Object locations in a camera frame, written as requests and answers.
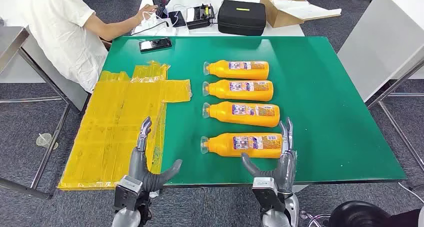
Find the person's right hand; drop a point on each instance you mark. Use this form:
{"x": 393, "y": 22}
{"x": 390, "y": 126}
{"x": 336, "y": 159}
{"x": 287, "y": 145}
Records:
{"x": 147, "y": 12}

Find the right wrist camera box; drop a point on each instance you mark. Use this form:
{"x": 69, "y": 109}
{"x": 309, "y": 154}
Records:
{"x": 265, "y": 194}

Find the clear plastic cup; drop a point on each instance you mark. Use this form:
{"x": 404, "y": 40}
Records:
{"x": 44, "y": 141}

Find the black label printer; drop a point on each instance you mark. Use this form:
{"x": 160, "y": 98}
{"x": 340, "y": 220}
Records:
{"x": 200, "y": 16}

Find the steel table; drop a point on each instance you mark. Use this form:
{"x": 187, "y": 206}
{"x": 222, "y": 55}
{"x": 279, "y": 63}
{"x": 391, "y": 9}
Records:
{"x": 10, "y": 40}

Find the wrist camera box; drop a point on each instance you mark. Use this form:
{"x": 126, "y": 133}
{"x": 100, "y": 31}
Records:
{"x": 127, "y": 192}
{"x": 265, "y": 194}

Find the brown cardboard box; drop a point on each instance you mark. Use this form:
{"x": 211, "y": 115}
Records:
{"x": 281, "y": 18}

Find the black chair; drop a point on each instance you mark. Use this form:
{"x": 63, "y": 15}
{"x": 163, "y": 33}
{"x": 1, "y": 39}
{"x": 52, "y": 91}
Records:
{"x": 357, "y": 215}

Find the black smartphone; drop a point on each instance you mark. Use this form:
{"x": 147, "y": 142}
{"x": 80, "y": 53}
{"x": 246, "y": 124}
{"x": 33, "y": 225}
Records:
{"x": 155, "y": 44}
{"x": 177, "y": 19}

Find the white power strip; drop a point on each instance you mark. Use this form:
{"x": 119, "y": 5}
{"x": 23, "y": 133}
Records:
{"x": 165, "y": 30}

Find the yellow plastic sheet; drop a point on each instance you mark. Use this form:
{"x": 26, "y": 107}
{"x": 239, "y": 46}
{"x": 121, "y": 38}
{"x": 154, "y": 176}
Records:
{"x": 109, "y": 136}

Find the person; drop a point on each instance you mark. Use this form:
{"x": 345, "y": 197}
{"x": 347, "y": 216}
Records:
{"x": 59, "y": 30}

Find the white paper sheet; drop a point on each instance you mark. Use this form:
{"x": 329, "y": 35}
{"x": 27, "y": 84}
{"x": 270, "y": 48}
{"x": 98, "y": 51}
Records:
{"x": 304, "y": 10}

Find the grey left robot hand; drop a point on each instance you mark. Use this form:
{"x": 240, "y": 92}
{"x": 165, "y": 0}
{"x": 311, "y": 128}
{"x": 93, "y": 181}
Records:
{"x": 137, "y": 166}

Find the orange detergent bottle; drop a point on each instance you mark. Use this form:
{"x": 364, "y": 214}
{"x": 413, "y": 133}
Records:
{"x": 238, "y": 94}
{"x": 238, "y": 119}
{"x": 238, "y": 73}
{"x": 232, "y": 151}

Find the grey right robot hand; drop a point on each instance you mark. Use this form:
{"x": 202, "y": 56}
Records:
{"x": 286, "y": 172}

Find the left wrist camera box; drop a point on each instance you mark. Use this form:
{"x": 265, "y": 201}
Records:
{"x": 127, "y": 192}

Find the black zip case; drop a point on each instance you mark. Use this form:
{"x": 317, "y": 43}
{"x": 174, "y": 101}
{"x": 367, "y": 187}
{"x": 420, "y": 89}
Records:
{"x": 242, "y": 20}

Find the steel table leg frame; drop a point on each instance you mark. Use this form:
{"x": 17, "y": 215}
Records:
{"x": 397, "y": 83}

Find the person's right forearm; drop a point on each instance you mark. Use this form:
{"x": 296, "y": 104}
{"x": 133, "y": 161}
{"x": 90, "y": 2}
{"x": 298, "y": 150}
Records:
{"x": 122, "y": 28}

